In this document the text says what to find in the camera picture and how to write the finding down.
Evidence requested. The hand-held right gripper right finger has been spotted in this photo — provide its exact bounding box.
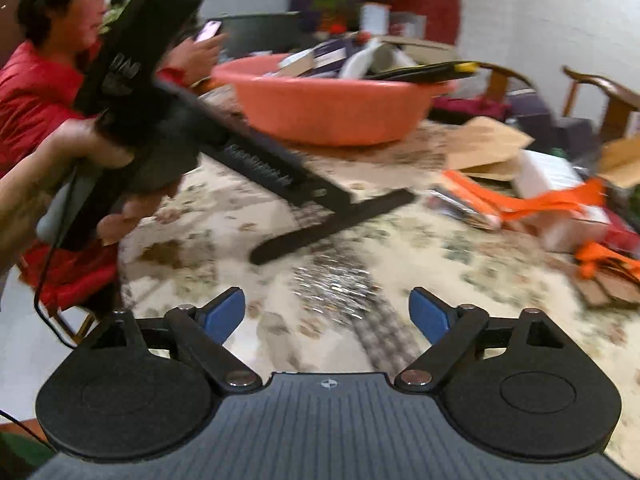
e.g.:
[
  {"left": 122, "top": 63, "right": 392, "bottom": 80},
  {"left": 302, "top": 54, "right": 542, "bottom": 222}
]
[{"left": 394, "top": 287, "right": 567, "bottom": 394}]

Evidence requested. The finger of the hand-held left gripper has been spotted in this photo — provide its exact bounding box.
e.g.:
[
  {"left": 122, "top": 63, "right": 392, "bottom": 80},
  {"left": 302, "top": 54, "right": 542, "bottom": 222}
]
[
  {"left": 249, "top": 204, "right": 352, "bottom": 267},
  {"left": 344, "top": 188, "right": 417, "bottom": 224}
]

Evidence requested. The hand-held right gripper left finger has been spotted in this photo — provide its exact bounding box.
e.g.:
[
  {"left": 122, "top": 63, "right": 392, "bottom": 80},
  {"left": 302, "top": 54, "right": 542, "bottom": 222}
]
[{"left": 90, "top": 287, "right": 264, "bottom": 394}]

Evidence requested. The pink plastic basin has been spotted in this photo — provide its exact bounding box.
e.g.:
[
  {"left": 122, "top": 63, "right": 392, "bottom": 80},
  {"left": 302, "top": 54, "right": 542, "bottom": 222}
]
[{"left": 210, "top": 52, "right": 457, "bottom": 149}]

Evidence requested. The short orange strap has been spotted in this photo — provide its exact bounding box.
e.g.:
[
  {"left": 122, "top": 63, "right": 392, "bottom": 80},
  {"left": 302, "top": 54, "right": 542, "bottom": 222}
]
[{"left": 574, "top": 241, "right": 640, "bottom": 282}]

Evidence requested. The person's left forearm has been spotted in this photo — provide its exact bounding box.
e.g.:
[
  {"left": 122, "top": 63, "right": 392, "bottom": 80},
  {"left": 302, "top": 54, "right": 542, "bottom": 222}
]
[{"left": 0, "top": 146, "right": 76, "bottom": 286}]

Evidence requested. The floral cloth covered desktop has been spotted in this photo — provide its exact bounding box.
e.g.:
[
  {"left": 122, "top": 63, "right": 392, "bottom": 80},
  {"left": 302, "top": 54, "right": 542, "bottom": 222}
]
[{"left": 117, "top": 77, "right": 640, "bottom": 461}]

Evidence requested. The person's left hand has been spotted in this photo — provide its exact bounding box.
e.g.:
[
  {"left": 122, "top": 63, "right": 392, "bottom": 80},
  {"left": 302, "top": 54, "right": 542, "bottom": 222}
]
[{"left": 47, "top": 120, "right": 181, "bottom": 247}]

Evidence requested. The kraft paper bag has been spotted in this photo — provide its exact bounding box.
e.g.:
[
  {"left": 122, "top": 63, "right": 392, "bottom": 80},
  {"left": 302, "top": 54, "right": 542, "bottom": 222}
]
[{"left": 444, "top": 116, "right": 536, "bottom": 182}]

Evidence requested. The maroon cushion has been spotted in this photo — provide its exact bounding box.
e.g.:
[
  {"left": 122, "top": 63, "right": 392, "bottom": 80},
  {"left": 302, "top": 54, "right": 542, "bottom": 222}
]
[{"left": 430, "top": 94, "right": 512, "bottom": 123}]

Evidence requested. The smartphone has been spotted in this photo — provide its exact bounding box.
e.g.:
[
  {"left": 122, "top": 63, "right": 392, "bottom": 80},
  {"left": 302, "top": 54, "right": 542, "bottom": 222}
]
[{"left": 192, "top": 19, "right": 224, "bottom": 44}]

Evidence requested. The black and yellow glove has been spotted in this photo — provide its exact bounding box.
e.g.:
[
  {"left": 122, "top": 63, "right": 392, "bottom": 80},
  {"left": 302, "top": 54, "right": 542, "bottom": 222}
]
[{"left": 364, "top": 60, "right": 479, "bottom": 83}]

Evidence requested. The white paper tube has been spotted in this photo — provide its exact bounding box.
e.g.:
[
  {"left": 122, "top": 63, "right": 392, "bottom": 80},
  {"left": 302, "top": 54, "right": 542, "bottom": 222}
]
[{"left": 340, "top": 40, "right": 396, "bottom": 80}]

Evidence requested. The purple box with white label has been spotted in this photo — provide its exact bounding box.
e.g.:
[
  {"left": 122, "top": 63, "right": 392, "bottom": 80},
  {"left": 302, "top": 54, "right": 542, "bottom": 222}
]
[{"left": 277, "top": 40, "right": 362, "bottom": 80}]

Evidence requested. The white cardboard box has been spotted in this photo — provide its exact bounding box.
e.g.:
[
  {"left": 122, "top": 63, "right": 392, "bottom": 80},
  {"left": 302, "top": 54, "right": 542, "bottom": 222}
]
[{"left": 514, "top": 149, "right": 612, "bottom": 254}]

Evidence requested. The brown cardboard piece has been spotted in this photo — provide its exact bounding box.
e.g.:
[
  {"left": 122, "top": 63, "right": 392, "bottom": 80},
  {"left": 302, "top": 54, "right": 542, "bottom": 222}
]
[{"left": 570, "top": 270, "right": 632, "bottom": 307}]

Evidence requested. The round-back wooden chair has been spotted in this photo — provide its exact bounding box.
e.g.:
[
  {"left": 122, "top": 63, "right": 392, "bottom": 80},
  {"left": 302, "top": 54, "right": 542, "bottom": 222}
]
[{"left": 475, "top": 60, "right": 547, "bottom": 107}]

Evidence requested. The large dark purple box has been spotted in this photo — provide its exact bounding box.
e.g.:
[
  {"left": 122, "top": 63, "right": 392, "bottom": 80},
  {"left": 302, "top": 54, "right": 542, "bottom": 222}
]
[{"left": 507, "top": 89, "right": 557, "bottom": 132}]

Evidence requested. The potted green plant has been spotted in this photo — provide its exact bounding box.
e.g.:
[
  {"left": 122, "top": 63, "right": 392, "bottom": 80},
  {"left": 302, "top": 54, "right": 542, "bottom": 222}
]
[{"left": 309, "top": 0, "right": 353, "bottom": 32}]

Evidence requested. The small dark purple box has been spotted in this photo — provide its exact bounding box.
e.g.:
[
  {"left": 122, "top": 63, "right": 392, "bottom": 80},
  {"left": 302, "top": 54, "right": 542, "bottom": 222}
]
[{"left": 554, "top": 117, "right": 602, "bottom": 157}]

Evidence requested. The red box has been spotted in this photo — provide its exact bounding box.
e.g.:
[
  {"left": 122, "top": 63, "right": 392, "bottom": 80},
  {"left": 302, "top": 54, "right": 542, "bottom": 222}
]
[{"left": 604, "top": 214, "right": 640, "bottom": 262}]

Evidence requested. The kraft mailer envelope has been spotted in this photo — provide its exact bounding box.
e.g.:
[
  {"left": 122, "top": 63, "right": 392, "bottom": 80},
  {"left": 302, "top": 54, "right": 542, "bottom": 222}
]
[{"left": 595, "top": 134, "right": 640, "bottom": 188}]

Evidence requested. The wooden chair with carved splat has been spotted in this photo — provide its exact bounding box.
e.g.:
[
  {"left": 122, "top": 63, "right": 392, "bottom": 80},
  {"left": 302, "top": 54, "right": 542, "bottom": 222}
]
[{"left": 561, "top": 65, "right": 640, "bottom": 142}]

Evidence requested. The long orange strap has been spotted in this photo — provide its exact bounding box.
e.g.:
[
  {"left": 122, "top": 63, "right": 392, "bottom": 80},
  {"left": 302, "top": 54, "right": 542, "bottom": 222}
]
[{"left": 442, "top": 169, "right": 608, "bottom": 227}]

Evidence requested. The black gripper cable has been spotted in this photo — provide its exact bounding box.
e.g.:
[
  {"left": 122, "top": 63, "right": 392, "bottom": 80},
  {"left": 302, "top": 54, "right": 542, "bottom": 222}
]
[{"left": 32, "top": 237, "right": 81, "bottom": 351}]

